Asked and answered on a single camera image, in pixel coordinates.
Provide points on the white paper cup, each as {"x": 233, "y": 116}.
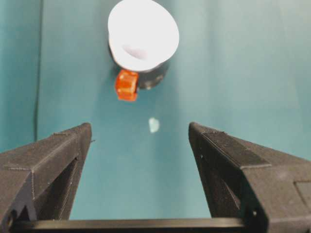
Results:
{"x": 143, "y": 29}

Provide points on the small white paper scrap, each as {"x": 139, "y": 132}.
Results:
{"x": 154, "y": 125}

